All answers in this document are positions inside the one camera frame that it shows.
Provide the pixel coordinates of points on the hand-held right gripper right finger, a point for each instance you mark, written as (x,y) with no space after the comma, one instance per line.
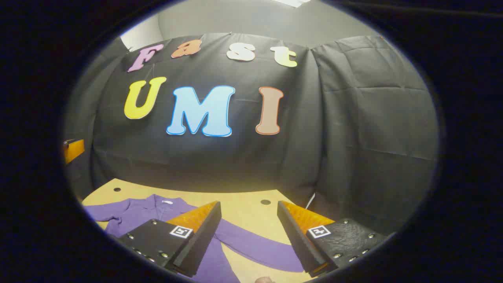
(296,239)

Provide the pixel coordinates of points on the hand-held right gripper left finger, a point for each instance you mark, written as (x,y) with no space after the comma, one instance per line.
(200,239)

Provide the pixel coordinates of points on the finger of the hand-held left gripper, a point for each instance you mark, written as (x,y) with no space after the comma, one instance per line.
(74,150)

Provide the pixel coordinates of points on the purple collared shirt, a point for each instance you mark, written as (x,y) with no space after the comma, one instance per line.
(251,243)

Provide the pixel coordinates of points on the black backdrop cloth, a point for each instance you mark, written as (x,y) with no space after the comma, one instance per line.
(235,157)

